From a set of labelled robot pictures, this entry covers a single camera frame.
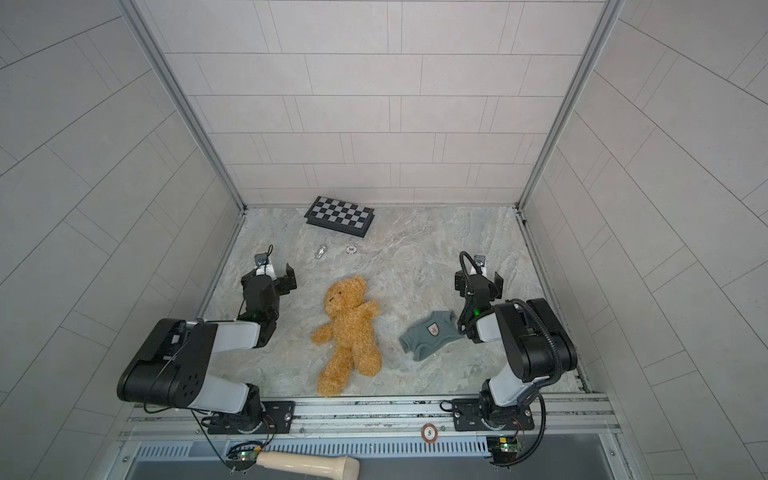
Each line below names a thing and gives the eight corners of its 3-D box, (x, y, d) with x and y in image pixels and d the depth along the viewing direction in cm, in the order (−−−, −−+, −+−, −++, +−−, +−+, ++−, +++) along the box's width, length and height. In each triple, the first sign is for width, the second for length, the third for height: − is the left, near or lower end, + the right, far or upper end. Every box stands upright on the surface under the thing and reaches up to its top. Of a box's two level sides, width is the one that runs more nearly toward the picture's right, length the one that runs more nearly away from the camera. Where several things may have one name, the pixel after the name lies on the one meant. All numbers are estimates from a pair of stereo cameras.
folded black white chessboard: (303, 222, 112) (302, 218, 110) (319, 200, 120) (318, 195, 118) (364, 238, 108) (364, 233, 106) (376, 213, 116) (376, 208, 114)
